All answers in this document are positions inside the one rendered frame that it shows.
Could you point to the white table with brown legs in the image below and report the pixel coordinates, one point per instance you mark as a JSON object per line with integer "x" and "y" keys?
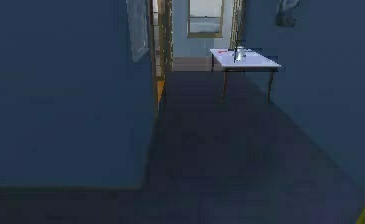
{"x": 253, "y": 60}

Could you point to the framed window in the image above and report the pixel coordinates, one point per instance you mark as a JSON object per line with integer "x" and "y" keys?
{"x": 205, "y": 16}

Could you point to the red flat object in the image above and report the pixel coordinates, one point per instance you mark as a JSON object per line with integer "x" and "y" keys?
{"x": 222, "y": 51}

